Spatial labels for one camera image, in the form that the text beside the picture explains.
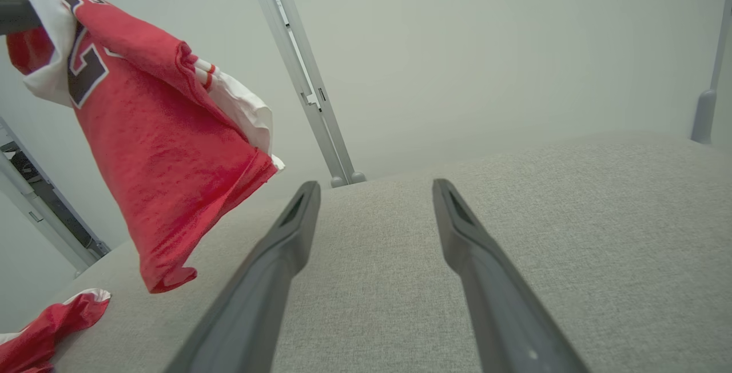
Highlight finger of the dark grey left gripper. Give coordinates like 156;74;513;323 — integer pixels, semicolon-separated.
0;0;43;35

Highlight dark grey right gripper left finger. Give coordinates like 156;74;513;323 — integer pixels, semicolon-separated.
165;181;321;373

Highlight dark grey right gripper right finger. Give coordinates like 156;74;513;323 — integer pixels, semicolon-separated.
432;178;591;373

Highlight red white basketball jersey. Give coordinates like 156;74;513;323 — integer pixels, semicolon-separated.
0;0;285;295

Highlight red shorts with white stripe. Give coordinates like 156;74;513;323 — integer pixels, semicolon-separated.
0;288;112;373

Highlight grey frame with dark slot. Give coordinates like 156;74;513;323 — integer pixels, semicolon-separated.
0;116;112;277

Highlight grey double partition post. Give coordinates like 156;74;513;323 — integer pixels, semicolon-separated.
243;0;367;188

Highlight grey single partition post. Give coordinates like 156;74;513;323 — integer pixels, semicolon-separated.
690;0;732;145

